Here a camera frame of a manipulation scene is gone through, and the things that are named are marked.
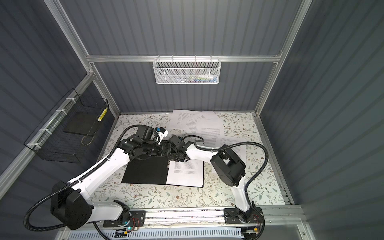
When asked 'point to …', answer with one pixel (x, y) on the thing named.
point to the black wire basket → (47, 139)
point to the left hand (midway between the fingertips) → (173, 151)
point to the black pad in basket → (82, 122)
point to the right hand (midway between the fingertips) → (170, 158)
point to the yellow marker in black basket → (102, 114)
